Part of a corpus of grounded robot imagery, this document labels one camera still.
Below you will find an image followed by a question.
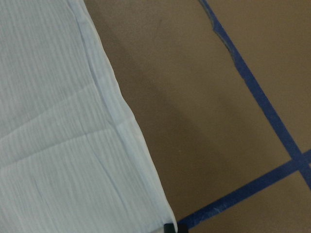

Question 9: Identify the light blue button-up shirt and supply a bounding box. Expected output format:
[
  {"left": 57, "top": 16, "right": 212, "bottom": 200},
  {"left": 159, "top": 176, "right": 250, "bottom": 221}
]
[{"left": 0, "top": 0, "right": 177, "bottom": 233}]

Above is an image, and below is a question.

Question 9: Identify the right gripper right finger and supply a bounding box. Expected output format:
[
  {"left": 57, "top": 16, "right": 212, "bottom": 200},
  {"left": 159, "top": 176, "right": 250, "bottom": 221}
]
[{"left": 177, "top": 224, "right": 188, "bottom": 233}]

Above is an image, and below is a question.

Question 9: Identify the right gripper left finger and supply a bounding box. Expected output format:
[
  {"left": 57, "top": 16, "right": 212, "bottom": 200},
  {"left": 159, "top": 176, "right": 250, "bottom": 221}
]
[{"left": 163, "top": 223, "right": 174, "bottom": 233}]

